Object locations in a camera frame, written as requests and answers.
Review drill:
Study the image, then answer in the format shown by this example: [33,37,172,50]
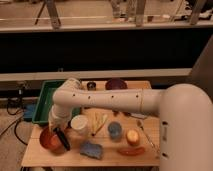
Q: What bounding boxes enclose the red bowl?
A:
[39,127,64,151]

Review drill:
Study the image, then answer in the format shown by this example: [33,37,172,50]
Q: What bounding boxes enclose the metal spoon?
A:
[136,120,160,155]

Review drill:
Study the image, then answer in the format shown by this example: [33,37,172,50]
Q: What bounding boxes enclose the red sausage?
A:
[117,147,145,156]

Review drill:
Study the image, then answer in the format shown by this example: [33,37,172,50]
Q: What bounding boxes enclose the small metal can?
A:
[87,81,96,91]

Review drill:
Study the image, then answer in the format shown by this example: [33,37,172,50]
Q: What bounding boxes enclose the blue sponge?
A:
[80,141,103,159]

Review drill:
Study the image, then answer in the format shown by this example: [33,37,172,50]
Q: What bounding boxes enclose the yellow banana peel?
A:
[91,113,108,136]

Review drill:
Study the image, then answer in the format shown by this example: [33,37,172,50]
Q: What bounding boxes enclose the green plastic tray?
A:
[31,79,83,126]

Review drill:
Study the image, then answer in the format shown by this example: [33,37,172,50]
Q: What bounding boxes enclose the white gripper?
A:
[48,116,66,132]

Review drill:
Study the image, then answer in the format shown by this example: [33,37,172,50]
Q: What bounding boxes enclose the black cables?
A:
[0,87,29,147]

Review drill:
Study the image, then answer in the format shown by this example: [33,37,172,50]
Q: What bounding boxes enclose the blue cup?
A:
[108,122,122,140]

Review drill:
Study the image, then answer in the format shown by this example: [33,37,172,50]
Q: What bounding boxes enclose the wooden table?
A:
[21,80,162,168]

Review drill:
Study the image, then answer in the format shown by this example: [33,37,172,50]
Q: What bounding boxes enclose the purple bowl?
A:
[105,78,127,90]

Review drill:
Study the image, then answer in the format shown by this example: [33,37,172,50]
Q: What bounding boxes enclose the white cup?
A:
[71,115,88,136]

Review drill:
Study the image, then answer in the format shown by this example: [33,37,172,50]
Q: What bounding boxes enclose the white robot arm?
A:
[49,78,213,171]

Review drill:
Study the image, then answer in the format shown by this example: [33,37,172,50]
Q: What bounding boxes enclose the blue box under tray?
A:
[23,104,36,122]

